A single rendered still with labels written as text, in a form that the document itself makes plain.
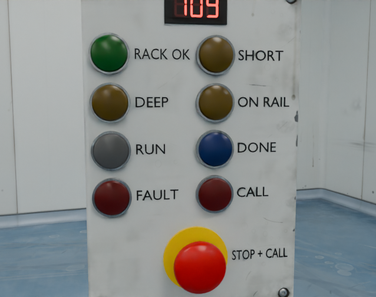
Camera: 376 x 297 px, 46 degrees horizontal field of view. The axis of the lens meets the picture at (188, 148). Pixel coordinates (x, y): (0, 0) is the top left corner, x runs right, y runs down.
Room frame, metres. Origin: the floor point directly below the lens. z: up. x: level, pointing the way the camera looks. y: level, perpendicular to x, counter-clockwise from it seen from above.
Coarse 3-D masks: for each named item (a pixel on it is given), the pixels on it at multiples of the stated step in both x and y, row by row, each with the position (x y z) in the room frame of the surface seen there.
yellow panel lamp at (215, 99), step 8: (208, 88) 0.34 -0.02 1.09; (216, 88) 0.34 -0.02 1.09; (224, 88) 0.34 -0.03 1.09; (200, 96) 0.34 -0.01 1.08; (208, 96) 0.34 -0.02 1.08; (216, 96) 0.34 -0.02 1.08; (224, 96) 0.34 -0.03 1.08; (200, 104) 0.34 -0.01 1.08; (208, 104) 0.34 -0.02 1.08; (216, 104) 0.34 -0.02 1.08; (224, 104) 0.34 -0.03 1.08; (232, 104) 0.34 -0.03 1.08; (208, 112) 0.34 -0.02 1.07; (216, 112) 0.34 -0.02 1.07; (224, 112) 0.34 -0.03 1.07
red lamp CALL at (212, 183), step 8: (208, 184) 0.34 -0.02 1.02; (216, 184) 0.34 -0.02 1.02; (224, 184) 0.34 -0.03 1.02; (200, 192) 0.34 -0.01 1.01; (208, 192) 0.34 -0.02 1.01; (216, 192) 0.34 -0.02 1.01; (224, 192) 0.34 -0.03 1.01; (200, 200) 0.34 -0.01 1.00; (208, 200) 0.34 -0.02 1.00; (216, 200) 0.34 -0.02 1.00; (224, 200) 0.34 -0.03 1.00; (208, 208) 0.34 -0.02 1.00; (216, 208) 0.34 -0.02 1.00
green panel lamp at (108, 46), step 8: (96, 40) 0.33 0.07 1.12; (104, 40) 0.33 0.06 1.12; (112, 40) 0.33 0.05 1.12; (120, 40) 0.33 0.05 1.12; (96, 48) 0.33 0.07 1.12; (104, 48) 0.33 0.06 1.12; (112, 48) 0.33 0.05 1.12; (120, 48) 0.33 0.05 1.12; (96, 56) 0.33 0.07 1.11; (104, 56) 0.33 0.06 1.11; (112, 56) 0.33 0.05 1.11; (120, 56) 0.33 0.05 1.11; (96, 64) 0.33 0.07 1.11; (104, 64) 0.33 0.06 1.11; (112, 64) 0.33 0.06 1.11; (120, 64) 0.33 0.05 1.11
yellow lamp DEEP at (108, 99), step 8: (104, 88) 0.33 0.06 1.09; (112, 88) 0.33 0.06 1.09; (120, 88) 0.33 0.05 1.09; (96, 96) 0.33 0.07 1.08; (104, 96) 0.33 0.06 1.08; (112, 96) 0.33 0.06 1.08; (120, 96) 0.33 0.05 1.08; (96, 104) 0.33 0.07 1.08; (104, 104) 0.33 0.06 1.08; (112, 104) 0.33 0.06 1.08; (120, 104) 0.33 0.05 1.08; (96, 112) 0.33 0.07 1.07; (104, 112) 0.33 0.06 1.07; (112, 112) 0.33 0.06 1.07; (120, 112) 0.33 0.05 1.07; (112, 120) 0.33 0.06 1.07
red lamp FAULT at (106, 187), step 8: (104, 184) 0.33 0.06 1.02; (112, 184) 0.33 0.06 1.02; (120, 184) 0.33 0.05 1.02; (96, 192) 0.33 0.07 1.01; (104, 192) 0.33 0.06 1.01; (112, 192) 0.33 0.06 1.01; (120, 192) 0.33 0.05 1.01; (128, 192) 0.33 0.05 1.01; (96, 200) 0.33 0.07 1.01; (104, 200) 0.33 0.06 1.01; (112, 200) 0.33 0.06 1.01; (120, 200) 0.33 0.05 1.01; (128, 200) 0.33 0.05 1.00; (104, 208) 0.33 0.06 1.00; (112, 208) 0.33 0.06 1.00; (120, 208) 0.33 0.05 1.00
